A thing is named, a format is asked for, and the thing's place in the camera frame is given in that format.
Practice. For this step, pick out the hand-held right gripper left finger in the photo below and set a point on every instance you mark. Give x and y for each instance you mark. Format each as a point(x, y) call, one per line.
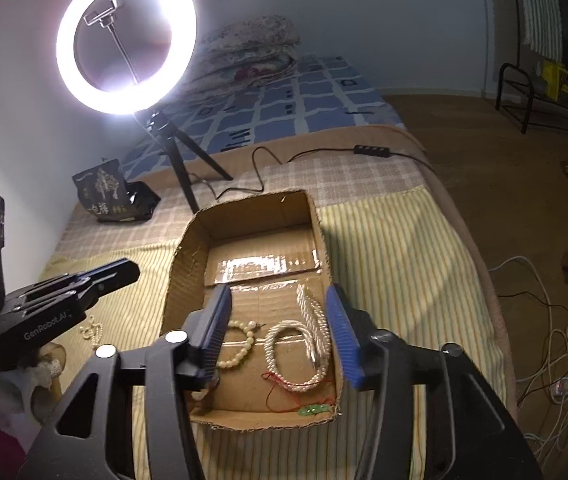
point(216, 330)

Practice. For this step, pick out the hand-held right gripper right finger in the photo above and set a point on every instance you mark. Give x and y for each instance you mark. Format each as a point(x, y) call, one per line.
point(341, 340)

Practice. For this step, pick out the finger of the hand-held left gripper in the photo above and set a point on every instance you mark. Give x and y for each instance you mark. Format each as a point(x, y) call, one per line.
point(114, 272)

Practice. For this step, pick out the cardboard box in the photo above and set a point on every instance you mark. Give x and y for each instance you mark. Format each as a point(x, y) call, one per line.
point(244, 220)

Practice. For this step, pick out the black printed snack bag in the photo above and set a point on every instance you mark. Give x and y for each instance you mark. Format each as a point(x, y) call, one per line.
point(104, 190)

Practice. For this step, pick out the yellow striped cloth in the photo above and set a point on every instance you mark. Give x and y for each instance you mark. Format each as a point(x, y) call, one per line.
point(404, 270)

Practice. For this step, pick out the black tripod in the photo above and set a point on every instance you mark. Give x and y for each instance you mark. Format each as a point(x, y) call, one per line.
point(179, 160)

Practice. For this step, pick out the beige plaid blanket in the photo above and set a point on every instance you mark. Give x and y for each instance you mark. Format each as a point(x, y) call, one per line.
point(364, 175)

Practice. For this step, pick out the blue patterned bed sheet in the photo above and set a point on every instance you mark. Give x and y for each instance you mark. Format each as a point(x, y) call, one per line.
point(314, 105)

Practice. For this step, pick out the metal phone holder clamp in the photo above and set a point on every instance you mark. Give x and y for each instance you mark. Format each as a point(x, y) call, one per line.
point(106, 15)

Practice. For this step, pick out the folded floral quilt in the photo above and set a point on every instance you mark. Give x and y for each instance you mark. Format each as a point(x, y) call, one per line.
point(254, 55)

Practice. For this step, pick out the black metal clothes rack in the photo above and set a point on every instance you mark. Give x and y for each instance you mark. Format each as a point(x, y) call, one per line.
point(509, 67)

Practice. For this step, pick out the yellow box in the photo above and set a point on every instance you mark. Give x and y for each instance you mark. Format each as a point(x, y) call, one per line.
point(559, 80)

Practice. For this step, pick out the white striped hanging garment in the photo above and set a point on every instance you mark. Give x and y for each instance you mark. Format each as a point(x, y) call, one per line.
point(539, 10)

